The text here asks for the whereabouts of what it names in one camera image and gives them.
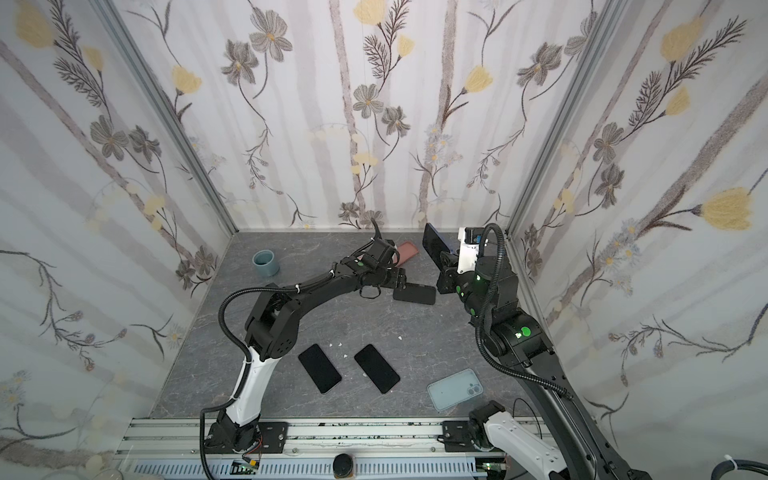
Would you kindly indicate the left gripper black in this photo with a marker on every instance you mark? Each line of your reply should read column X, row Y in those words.
column 399, row 279

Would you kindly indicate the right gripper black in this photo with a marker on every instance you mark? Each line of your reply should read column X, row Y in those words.
column 448, row 268

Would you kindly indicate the black phone case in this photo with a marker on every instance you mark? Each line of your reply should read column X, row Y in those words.
column 416, row 293

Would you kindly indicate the pink phone case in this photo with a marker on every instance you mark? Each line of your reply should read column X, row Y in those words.
column 406, row 251

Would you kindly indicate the black smartphone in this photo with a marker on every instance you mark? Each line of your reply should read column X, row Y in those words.
column 378, row 370
column 318, row 366
column 434, row 244

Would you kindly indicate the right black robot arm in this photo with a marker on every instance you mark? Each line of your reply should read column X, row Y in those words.
column 514, row 343

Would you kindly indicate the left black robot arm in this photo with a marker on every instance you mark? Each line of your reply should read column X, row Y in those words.
column 271, row 331

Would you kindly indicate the pale green phone case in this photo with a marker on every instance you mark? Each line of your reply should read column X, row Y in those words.
column 454, row 389

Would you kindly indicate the teal ceramic cup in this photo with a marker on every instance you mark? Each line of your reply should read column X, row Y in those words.
column 265, row 263

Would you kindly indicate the black round knob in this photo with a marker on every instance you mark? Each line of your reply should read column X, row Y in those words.
column 343, row 466

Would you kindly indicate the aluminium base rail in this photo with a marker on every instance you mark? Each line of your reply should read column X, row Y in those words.
column 382, row 448

